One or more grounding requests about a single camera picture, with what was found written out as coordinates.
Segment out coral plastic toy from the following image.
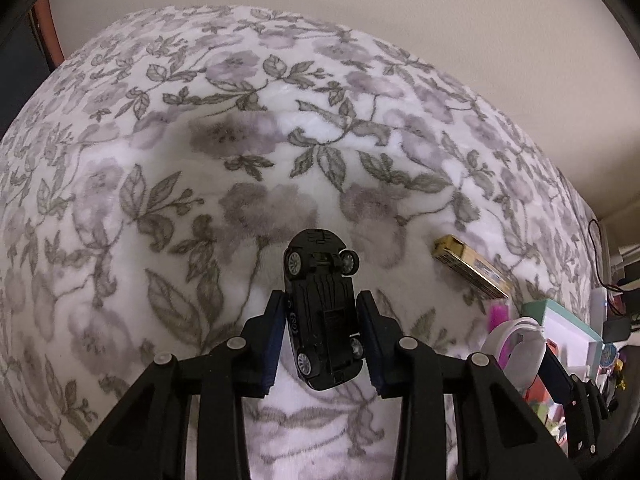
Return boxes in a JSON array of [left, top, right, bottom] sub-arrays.
[[524, 377, 557, 407]]

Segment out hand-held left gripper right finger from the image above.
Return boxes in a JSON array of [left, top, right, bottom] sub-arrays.
[[356, 290, 576, 480]]

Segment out red-brown wooden furniture edge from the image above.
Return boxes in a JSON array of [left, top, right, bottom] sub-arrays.
[[30, 0, 66, 73]]

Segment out magenta plastic strap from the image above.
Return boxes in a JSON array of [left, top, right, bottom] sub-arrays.
[[489, 301, 511, 335]]

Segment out black cable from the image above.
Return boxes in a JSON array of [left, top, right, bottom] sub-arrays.
[[587, 217, 621, 292]]

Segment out gold rectangular case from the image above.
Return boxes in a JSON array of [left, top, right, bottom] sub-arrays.
[[432, 235, 512, 301]]

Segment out black charger brick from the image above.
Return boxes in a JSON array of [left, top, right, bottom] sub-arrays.
[[602, 316, 632, 342]]

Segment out black toy car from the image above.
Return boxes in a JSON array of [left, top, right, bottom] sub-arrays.
[[283, 228, 365, 392]]

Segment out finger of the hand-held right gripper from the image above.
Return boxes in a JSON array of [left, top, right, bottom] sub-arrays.
[[542, 345, 610, 461]]

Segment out white flat device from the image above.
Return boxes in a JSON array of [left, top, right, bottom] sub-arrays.
[[590, 287, 609, 332]]

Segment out teal cardboard box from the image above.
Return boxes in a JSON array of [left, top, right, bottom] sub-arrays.
[[520, 298, 606, 382]]

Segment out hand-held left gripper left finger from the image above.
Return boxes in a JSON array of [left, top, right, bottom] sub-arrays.
[[62, 290, 287, 480]]

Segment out pile of small toys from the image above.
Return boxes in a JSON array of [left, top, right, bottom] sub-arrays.
[[597, 360, 630, 401]]

